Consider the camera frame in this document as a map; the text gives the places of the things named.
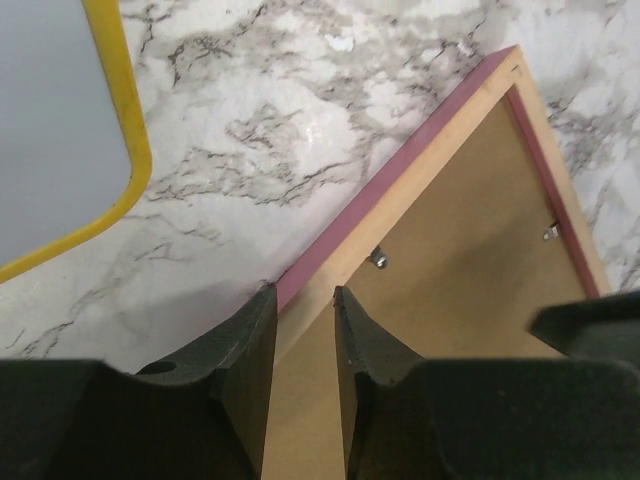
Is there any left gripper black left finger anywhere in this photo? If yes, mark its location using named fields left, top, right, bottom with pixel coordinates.
left=1, top=285, right=278, bottom=479

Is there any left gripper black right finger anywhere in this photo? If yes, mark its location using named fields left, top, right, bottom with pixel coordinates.
left=334, top=286, right=639, bottom=479

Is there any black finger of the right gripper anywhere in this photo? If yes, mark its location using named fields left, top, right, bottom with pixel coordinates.
left=529, top=291, right=639, bottom=363

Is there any brown cardboard backing board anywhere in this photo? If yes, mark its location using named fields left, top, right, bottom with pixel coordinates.
left=263, top=101, right=584, bottom=479

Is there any pink wooden photo frame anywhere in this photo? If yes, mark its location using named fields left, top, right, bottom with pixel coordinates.
left=275, top=45, right=612, bottom=361

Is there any small whiteboard with red writing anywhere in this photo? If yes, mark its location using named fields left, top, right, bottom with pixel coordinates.
left=1, top=1, right=152, bottom=280

